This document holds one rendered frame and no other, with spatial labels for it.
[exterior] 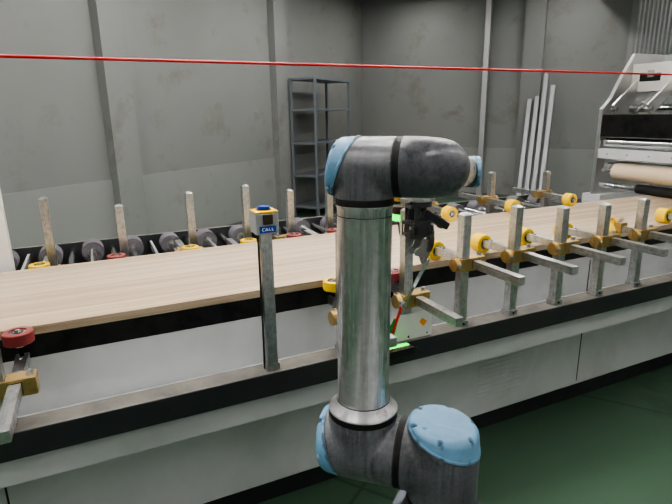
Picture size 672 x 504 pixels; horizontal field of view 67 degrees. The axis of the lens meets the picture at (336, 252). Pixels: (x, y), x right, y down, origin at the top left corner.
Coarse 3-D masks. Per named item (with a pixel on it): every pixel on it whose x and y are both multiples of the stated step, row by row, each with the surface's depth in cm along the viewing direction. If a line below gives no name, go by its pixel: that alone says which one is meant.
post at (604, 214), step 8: (600, 208) 219; (608, 208) 217; (600, 216) 219; (608, 216) 218; (600, 224) 220; (608, 224) 219; (600, 232) 220; (608, 232) 220; (600, 248) 221; (592, 264) 226; (600, 264) 223; (592, 272) 226; (600, 272) 224; (592, 280) 227; (600, 280) 225; (592, 288) 227; (600, 288) 227
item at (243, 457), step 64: (576, 256) 248; (128, 320) 163; (192, 320) 173; (256, 320) 183; (320, 320) 194; (640, 320) 282; (64, 384) 160; (128, 384) 168; (448, 384) 230; (512, 384) 249; (576, 384) 275; (192, 448) 183; (256, 448) 195
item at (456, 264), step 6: (456, 258) 190; (468, 258) 189; (474, 258) 190; (480, 258) 191; (450, 264) 191; (456, 264) 188; (462, 264) 188; (468, 264) 190; (456, 270) 188; (462, 270) 189; (468, 270) 190
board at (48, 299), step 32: (480, 224) 279; (544, 224) 277; (576, 224) 276; (160, 256) 225; (192, 256) 224; (224, 256) 224; (256, 256) 223; (288, 256) 222; (320, 256) 221; (416, 256) 219; (0, 288) 186; (32, 288) 185; (64, 288) 185; (96, 288) 184; (128, 288) 184; (160, 288) 183; (192, 288) 183; (224, 288) 182; (256, 288) 182; (288, 288) 185; (0, 320) 156; (32, 320) 156; (64, 320) 156; (96, 320) 159
